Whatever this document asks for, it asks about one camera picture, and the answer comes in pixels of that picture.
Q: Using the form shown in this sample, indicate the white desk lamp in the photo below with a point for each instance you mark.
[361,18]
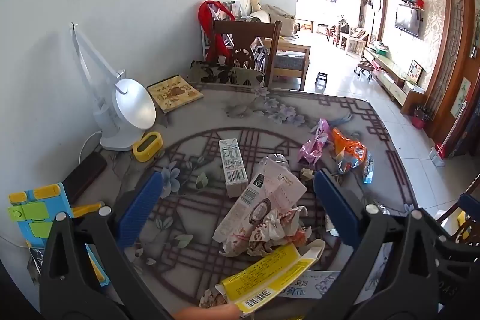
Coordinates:
[133,106]

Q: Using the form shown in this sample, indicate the brown snack wrapper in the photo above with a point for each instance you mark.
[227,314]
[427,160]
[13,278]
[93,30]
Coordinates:
[212,299]

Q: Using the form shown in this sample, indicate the wall shelf with pots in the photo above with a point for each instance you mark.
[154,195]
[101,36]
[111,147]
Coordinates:
[410,0]

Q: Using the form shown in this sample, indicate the yellow wooden book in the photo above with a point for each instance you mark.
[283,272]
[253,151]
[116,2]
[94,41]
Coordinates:
[174,93]

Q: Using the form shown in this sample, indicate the black flat case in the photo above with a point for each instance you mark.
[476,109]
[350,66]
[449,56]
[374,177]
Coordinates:
[84,173]

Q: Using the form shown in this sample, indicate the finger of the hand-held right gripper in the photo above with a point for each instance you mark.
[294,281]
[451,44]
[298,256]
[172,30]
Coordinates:
[470,202]

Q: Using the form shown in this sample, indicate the pink foil wrapper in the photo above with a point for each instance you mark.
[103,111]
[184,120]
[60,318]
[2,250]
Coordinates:
[313,147]

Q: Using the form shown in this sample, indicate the carved dark wooden chair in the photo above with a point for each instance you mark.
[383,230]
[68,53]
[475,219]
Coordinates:
[455,205]

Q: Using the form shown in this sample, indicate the rolling stool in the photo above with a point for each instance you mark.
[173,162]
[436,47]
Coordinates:
[364,65]

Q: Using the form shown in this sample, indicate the blue yellow green plastic toy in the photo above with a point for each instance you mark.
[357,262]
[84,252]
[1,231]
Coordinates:
[33,215]

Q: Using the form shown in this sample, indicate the yellow cardboard box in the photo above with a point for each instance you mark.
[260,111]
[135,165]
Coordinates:
[258,278]

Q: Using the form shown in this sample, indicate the floral chair cushion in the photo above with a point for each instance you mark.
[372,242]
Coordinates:
[210,72]

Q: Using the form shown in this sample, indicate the red bag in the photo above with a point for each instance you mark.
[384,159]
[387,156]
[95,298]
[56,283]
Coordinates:
[204,14]

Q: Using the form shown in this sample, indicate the yellow plastic holder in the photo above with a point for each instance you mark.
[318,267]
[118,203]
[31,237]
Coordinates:
[144,156]

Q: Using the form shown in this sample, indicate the wall television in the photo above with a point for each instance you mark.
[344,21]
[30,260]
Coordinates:
[407,20]

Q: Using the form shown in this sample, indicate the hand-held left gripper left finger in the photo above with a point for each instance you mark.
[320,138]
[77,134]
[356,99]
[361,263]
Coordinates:
[144,207]

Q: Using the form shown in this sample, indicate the beige drink carton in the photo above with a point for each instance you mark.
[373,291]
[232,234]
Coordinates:
[258,200]

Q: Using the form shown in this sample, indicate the small gold candy wrapper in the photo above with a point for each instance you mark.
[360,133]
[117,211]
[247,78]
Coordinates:
[308,175]

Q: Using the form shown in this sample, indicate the brown white wrapper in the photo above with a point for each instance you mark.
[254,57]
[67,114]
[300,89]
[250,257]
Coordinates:
[273,226]

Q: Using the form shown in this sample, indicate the small red waste bin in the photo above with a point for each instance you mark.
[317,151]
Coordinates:
[420,121]

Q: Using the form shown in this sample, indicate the dark wooden dining chair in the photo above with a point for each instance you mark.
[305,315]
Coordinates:
[243,29]

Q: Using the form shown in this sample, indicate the yellow plastic container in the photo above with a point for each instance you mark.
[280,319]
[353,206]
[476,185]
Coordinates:
[463,226]

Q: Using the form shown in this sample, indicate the small black step stool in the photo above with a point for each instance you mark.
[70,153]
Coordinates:
[320,78]

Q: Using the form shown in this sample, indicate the long television cabinet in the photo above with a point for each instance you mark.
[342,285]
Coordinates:
[390,69]

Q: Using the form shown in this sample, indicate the wooden sofa with cushions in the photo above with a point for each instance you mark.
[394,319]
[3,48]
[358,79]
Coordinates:
[287,50]

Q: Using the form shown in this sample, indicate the flower wall scroll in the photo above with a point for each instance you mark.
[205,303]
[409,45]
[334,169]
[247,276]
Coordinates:
[460,98]

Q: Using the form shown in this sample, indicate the broom with dustpan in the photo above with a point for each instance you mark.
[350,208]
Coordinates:
[437,155]

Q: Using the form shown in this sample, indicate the white magazine rack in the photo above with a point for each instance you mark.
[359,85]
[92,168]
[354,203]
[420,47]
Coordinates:
[234,7]

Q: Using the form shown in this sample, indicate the light wooden coffee table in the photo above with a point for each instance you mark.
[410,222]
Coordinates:
[354,42]

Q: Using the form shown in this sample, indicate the white blue tissue packet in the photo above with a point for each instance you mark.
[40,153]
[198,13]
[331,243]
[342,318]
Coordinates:
[311,284]

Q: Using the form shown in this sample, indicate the small white milk carton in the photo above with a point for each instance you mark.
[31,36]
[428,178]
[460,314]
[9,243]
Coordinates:
[232,166]

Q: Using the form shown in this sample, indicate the orange snack bag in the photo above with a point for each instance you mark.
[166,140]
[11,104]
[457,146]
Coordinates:
[350,149]

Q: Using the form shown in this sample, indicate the white plush toy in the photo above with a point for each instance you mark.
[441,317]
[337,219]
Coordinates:
[257,1]

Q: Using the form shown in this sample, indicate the person's left hand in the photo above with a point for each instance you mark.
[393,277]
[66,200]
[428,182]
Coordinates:
[210,312]

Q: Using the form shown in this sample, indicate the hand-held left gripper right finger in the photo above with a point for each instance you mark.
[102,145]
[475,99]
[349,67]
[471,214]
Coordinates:
[335,207]

